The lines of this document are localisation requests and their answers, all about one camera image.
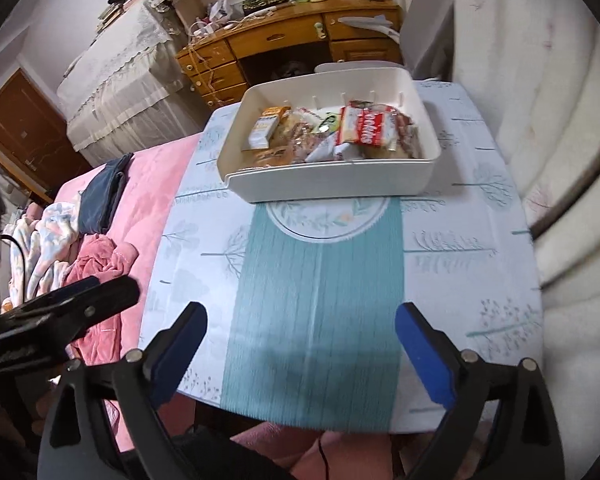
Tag clear bread packet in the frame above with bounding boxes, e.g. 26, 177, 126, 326
252, 145, 293, 166

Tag white plastic bin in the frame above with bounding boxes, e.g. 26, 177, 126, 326
217, 66, 442, 204

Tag pink towel garment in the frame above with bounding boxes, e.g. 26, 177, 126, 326
62, 235, 138, 361

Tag cream leaf print curtain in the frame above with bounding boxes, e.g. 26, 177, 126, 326
380, 0, 600, 461

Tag orange oat bar packet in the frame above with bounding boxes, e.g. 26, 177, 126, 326
247, 106, 291, 151

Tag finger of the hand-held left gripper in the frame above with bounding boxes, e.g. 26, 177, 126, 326
0, 275, 141, 348
2, 276, 103, 312

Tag dark blue pants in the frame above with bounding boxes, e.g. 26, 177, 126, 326
76, 152, 135, 236

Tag stack of books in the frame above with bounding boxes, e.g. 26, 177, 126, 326
97, 0, 148, 26

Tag thin black cable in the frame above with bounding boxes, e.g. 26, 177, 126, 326
316, 432, 331, 480

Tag black curved cable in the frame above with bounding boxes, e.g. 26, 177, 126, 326
0, 232, 28, 306

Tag clear white snack packet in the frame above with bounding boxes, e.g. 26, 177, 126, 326
307, 140, 361, 163

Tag floral blanket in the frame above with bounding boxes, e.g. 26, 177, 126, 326
0, 200, 88, 306

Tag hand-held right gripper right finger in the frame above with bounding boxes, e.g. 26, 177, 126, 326
395, 301, 566, 480

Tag person's left hand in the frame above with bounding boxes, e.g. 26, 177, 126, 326
0, 387, 57, 443

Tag grey office chair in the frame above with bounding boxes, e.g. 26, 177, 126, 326
314, 0, 456, 81

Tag white plastic bag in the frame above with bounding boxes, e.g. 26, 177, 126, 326
207, 0, 243, 23

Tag person's legs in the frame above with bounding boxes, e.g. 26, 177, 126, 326
230, 420, 406, 480

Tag red clear snack packet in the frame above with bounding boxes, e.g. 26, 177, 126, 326
337, 101, 421, 158

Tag pink quilt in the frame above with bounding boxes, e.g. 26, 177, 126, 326
45, 135, 201, 451

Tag white charging cable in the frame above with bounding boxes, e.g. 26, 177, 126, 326
187, 20, 221, 106

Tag dark green box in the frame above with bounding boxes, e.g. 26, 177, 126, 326
241, 0, 289, 15

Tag wooden desk with drawers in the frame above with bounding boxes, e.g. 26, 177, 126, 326
175, 0, 403, 108

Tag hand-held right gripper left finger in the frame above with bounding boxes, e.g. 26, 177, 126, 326
37, 301, 209, 480

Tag white lace cover cloth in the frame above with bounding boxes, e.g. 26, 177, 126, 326
55, 0, 216, 166

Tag brown wooden door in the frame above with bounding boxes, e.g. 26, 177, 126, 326
0, 69, 93, 201

